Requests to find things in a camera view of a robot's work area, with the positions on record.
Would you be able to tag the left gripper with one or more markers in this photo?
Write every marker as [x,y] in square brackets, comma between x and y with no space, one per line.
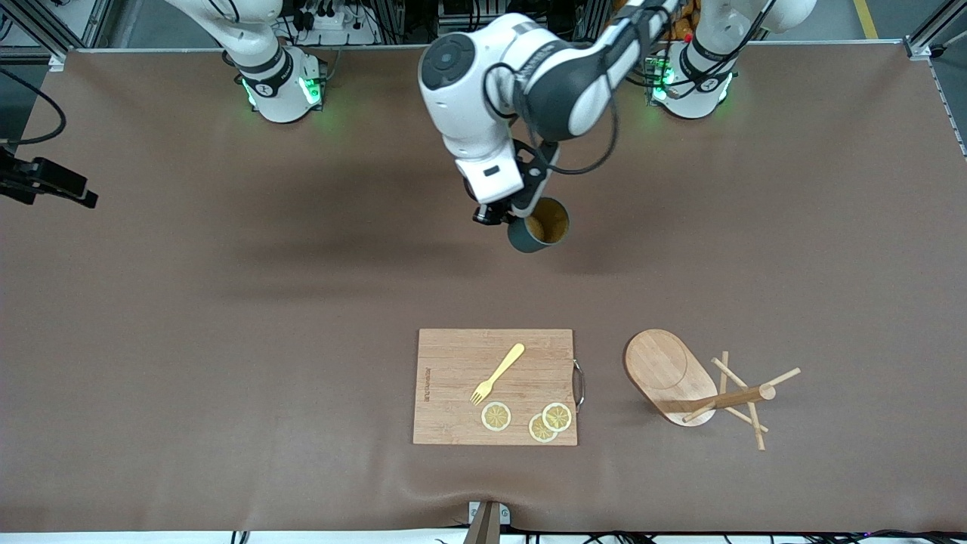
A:
[488,214]

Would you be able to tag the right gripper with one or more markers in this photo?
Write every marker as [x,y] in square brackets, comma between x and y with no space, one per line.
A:
[36,179]

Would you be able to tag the dark teal mug yellow inside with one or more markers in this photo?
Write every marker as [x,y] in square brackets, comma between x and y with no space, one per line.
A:
[529,240]

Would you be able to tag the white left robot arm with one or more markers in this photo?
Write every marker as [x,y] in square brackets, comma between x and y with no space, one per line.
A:
[468,113]

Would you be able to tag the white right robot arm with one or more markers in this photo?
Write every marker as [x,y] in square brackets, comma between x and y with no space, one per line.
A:
[279,98]

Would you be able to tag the black electronics rack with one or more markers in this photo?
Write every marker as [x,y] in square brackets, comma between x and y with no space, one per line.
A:
[461,11]

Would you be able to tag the wooden mug tree rack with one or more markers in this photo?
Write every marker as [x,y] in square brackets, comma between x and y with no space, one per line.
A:
[661,370]

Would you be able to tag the brown table mat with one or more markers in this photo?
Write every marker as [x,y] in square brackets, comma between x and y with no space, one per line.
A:
[483,302]

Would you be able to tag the yellow plastic fork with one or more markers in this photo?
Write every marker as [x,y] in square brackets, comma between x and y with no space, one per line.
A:
[501,370]

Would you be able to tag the wooden cutting board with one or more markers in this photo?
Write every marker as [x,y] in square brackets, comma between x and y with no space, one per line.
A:
[453,363]

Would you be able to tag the white power strip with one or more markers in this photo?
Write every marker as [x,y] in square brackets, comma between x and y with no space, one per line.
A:
[510,35]
[329,20]

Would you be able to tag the lemon slice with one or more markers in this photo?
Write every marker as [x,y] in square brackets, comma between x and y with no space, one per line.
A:
[538,432]
[557,417]
[495,416]

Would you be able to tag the pile of orange bags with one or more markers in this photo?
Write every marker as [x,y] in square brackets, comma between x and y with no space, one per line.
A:
[686,26]

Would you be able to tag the aluminium frame post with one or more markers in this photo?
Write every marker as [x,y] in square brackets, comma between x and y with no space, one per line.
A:
[918,47]
[75,26]

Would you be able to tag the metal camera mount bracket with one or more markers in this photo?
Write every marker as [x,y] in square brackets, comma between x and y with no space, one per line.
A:
[487,525]

